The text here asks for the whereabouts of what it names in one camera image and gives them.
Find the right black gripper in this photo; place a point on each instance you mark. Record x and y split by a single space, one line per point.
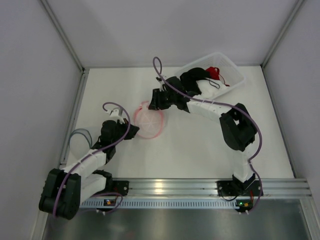
160 97

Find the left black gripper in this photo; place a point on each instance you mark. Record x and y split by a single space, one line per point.
125 130

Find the pink trimmed mesh laundry bag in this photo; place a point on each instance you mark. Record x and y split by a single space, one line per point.
150 122

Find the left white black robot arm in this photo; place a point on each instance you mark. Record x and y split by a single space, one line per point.
66 189

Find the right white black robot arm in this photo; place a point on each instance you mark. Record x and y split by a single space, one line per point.
239 130

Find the blue trimmed mesh laundry bag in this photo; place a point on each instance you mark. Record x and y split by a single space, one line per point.
81 140

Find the black garment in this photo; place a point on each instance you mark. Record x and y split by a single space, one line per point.
189 79

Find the white garment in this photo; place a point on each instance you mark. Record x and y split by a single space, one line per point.
211 88

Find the red garment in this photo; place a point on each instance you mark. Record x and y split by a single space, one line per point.
214 74

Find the white plastic basket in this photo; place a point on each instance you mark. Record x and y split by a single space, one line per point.
222 75

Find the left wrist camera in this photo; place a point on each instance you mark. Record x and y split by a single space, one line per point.
116 113

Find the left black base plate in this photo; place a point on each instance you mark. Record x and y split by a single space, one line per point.
118 186

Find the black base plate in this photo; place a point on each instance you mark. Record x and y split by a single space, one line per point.
229 188
118 186

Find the perforated white cable duct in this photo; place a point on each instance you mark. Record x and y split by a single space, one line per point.
168 203

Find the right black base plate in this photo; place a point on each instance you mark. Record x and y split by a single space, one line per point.
229 188

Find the aluminium mounting rail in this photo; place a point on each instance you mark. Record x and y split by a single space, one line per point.
160 188

